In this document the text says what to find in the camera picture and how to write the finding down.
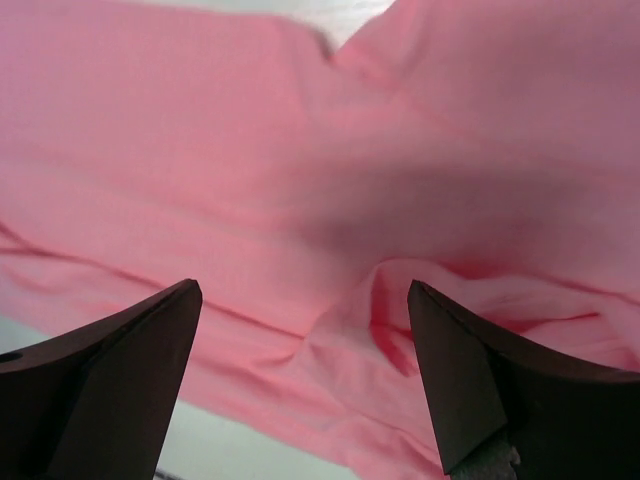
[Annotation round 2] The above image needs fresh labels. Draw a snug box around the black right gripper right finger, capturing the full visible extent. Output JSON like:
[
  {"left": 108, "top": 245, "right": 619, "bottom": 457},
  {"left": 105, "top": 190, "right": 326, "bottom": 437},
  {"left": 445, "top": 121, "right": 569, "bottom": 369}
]
[{"left": 407, "top": 281, "right": 639, "bottom": 479}]

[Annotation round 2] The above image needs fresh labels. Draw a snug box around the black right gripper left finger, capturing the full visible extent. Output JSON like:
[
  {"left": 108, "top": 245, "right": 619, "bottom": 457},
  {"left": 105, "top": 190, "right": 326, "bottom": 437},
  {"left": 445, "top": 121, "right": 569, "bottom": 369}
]
[{"left": 1, "top": 279, "right": 203, "bottom": 479}]

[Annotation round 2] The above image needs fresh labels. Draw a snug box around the pink t-shirt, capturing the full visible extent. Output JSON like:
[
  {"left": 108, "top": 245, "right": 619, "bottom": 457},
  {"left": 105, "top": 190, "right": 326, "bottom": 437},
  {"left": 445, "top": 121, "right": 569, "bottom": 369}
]
[{"left": 1, "top": 1, "right": 639, "bottom": 479}]

